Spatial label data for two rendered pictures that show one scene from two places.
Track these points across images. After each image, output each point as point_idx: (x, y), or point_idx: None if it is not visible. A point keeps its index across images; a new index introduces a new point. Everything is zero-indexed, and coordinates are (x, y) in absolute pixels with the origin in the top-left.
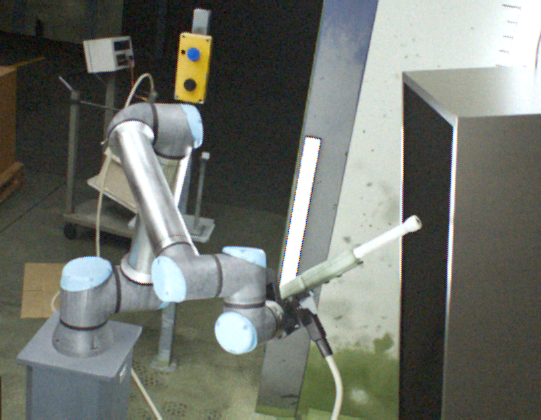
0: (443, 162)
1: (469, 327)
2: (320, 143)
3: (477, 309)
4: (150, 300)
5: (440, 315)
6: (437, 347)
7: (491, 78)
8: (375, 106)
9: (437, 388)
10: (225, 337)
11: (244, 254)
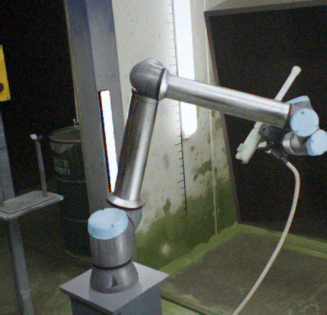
0: (223, 59)
1: None
2: (109, 92)
3: None
4: (139, 219)
5: (238, 147)
6: (240, 166)
7: None
8: (126, 57)
9: (244, 190)
10: (318, 146)
11: (306, 98)
